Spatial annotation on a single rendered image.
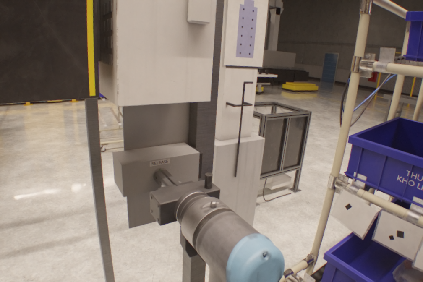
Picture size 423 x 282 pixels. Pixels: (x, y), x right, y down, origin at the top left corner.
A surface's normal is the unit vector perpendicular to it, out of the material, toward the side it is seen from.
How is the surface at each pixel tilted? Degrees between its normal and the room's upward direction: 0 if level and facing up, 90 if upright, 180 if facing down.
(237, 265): 54
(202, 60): 90
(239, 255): 35
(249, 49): 90
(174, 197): 0
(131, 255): 0
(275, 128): 90
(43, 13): 90
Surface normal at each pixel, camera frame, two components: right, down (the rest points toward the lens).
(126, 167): 0.54, 0.29
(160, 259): 0.06, -0.95
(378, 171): -0.83, 0.20
